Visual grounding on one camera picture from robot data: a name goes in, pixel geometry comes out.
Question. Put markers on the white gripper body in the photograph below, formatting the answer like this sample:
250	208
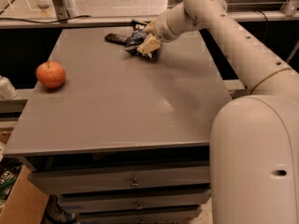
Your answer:
163	28

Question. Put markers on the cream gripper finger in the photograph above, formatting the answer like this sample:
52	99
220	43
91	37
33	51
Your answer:
150	28
149	45

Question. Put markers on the blue chip bag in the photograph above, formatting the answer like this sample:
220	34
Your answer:
136	39

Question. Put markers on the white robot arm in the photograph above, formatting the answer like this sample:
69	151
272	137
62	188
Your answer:
254	139

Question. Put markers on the dark rxbar chocolate bar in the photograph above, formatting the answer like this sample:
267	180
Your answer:
117	39

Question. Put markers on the grey drawer cabinet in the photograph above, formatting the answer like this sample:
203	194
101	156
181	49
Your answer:
119	110

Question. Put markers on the red apple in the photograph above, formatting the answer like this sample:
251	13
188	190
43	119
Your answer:
51	74

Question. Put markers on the top grey drawer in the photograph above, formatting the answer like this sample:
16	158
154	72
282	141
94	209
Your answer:
108	179

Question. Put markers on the grey drawer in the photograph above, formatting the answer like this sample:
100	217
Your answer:
108	179
145	216
135	201

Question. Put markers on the white cylinder at left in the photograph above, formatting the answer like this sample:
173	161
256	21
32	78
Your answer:
7	90

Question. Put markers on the middle grey drawer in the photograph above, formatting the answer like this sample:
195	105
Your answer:
135	201

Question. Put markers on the bottom grey drawer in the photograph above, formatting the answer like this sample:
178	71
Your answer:
145	216

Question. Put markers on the cardboard box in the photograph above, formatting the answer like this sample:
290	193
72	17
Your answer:
26	204

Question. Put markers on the grey metal rail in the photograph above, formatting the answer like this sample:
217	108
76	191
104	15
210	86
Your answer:
90	21

